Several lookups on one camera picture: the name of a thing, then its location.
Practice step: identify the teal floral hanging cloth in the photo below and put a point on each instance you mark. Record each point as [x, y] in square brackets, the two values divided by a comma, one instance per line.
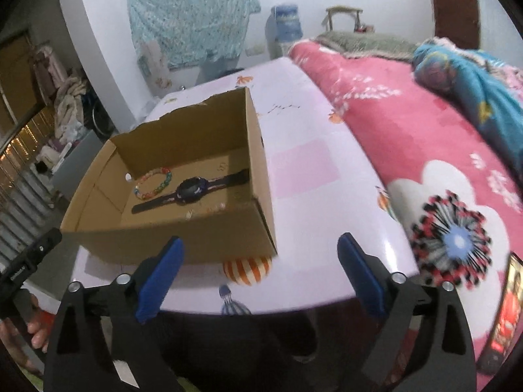
[192, 12]

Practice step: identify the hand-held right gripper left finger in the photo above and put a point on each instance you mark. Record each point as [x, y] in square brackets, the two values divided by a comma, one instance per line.
[161, 281]

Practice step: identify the pink floral blanket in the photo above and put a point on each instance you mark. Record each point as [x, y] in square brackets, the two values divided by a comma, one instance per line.
[388, 130]

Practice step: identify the blue water jug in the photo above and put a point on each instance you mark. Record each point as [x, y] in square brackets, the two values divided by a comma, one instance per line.
[288, 22]

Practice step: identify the grey fuzzy blanket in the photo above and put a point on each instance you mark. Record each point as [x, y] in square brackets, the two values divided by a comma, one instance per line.
[367, 43]

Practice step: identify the white floral hanging bag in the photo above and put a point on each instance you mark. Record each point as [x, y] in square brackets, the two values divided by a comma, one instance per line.
[153, 67]

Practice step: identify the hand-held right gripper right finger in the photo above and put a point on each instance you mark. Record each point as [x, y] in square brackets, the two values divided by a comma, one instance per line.
[359, 277]

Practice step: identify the wooden chair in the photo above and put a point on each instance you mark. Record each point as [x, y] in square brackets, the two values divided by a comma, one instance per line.
[343, 10]

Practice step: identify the white wall socket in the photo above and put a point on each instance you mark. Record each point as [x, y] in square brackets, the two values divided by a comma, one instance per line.
[254, 50]

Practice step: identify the white water dispenser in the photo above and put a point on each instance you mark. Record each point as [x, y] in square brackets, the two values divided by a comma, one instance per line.
[278, 49]

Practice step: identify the grey cabinet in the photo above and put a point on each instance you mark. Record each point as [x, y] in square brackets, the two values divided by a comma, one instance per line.
[77, 167]

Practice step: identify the smartphone with lit screen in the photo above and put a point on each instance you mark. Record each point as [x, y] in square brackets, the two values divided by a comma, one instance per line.
[506, 314]

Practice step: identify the pile of pale clothes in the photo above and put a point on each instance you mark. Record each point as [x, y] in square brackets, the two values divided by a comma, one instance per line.
[65, 98]

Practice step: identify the brown wooden door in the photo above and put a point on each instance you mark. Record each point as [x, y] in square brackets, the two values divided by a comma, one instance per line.
[453, 8]

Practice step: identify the person's left hand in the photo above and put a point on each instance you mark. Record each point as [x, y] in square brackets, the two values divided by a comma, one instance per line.
[36, 335]

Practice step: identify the blue patterned blanket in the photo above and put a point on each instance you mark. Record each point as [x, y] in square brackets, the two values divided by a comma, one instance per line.
[482, 85]

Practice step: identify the brown cardboard box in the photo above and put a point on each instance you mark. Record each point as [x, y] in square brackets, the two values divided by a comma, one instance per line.
[184, 237]

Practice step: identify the brown sliding door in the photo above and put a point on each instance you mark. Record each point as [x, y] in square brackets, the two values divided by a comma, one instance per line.
[16, 130]

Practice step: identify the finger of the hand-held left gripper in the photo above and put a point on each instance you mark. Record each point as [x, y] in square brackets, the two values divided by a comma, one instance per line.
[43, 247]

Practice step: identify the digital wristwatch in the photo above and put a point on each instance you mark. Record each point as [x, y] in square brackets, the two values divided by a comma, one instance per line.
[192, 190]

